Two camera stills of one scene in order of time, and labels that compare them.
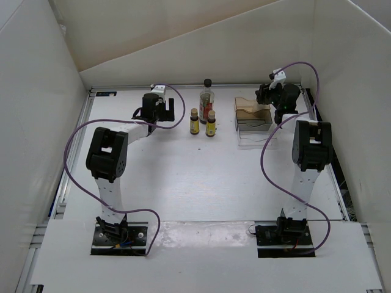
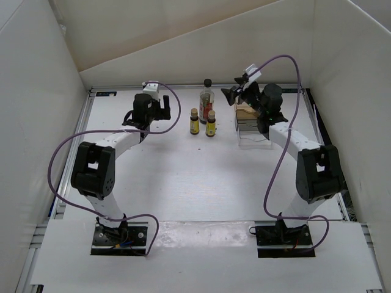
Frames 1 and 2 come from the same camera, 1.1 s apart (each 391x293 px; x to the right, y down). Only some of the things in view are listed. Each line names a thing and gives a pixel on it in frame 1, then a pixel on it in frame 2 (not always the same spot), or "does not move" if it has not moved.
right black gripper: [264, 89] to [231, 94]
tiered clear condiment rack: [253, 124] does not move
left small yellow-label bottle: [194, 121] does not move
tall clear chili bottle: [206, 101] does not move
